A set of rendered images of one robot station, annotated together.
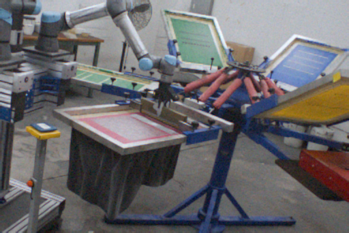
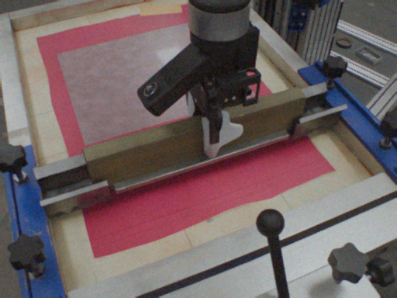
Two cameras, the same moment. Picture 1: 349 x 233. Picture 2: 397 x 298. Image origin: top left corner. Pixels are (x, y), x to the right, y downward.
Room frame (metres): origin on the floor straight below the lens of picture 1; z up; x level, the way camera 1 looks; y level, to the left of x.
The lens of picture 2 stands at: (2.81, -0.61, 1.49)
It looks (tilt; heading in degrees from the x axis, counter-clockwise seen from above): 47 degrees down; 114
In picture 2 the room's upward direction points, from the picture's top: straight up
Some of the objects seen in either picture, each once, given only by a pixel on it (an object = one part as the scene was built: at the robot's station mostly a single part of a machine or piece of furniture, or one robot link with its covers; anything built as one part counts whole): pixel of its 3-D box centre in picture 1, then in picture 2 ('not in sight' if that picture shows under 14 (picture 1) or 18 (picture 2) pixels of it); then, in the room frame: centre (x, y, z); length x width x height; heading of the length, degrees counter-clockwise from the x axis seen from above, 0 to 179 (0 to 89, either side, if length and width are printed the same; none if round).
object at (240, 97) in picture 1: (226, 146); not in sight; (3.26, -0.78, 0.67); 0.39 x 0.39 x 1.35
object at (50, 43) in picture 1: (47, 41); not in sight; (2.73, 0.57, 1.31); 0.15 x 0.15 x 0.10
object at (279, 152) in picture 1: (281, 152); not in sight; (2.62, -0.98, 0.91); 1.34 x 0.40 x 0.08; 17
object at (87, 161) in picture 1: (93, 168); not in sight; (2.28, 0.14, 0.74); 0.45 x 0.03 x 0.43; 47
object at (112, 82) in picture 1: (123, 72); not in sight; (3.47, 0.10, 1.05); 1.08 x 0.61 x 0.23; 77
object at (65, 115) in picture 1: (138, 123); (159, 84); (2.49, -0.06, 0.97); 0.79 x 0.58 x 0.04; 137
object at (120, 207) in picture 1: (149, 176); not in sight; (2.31, -0.17, 0.74); 0.46 x 0.04 x 0.42; 137
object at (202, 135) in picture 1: (200, 134); (34, 230); (2.48, -0.43, 0.98); 0.30 x 0.05 x 0.07; 137
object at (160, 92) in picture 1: (163, 90); (221, 66); (2.66, -0.18, 1.15); 0.09 x 0.08 x 0.12; 47
